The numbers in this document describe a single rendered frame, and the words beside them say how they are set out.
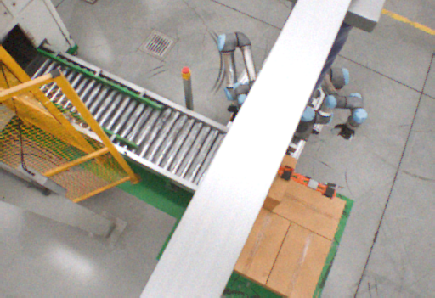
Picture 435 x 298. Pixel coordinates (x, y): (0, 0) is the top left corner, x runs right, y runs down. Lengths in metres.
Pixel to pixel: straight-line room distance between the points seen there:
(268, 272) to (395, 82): 3.01
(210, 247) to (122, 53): 4.17
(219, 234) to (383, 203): 3.66
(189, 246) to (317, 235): 2.71
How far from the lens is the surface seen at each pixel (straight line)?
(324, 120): 2.71
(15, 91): 1.95
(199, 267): 0.50
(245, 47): 2.57
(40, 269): 3.93
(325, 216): 3.22
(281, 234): 3.09
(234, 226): 0.50
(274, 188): 2.73
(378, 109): 4.52
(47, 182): 2.07
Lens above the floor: 3.55
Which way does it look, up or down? 67 degrees down
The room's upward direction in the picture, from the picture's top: 3 degrees clockwise
